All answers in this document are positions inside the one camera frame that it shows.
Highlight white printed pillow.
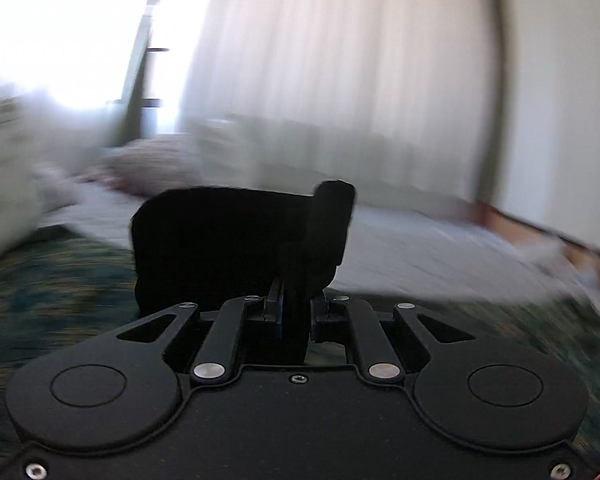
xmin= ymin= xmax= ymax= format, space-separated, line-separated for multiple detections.
xmin=0 ymin=97 xmax=46 ymax=266

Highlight green curtain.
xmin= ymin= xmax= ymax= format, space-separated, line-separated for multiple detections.
xmin=480 ymin=0 xmax=517 ymax=206
xmin=120 ymin=0 xmax=173 ymax=141

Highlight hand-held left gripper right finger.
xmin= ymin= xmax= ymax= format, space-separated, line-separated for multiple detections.
xmin=310 ymin=295 xmax=476 ymax=386

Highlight grey bed headboard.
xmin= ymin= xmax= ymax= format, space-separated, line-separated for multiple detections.
xmin=195 ymin=115 xmax=481 ymax=211

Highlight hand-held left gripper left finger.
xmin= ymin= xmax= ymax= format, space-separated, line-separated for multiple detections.
xmin=115 ymin=279 xmax=286 ymax=386

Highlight white bed sheet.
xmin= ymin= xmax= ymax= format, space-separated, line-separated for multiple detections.
xmin=40 ymin=180 xmax=571 ymax=306

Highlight blue paisley patterned blanket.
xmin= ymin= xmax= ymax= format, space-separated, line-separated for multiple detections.
xmin=0 ymin=225 xmax=600 ymax=461

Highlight floral pillow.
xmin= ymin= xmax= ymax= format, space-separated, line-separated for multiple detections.
xmin=102 ymin=137 xmax=201 ymax=197

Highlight black pants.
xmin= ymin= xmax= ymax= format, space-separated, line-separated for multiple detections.
xmin=130 ymin=180 xmax=357 ymax=366

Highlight white sheer curtain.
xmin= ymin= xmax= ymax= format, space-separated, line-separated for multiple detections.
xmin=180 ymin=0 xmax=496 ymax=196

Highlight wooden bed frame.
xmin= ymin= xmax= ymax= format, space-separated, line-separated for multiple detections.
xmin=475 ymin=200 xmax=600 ymax=311

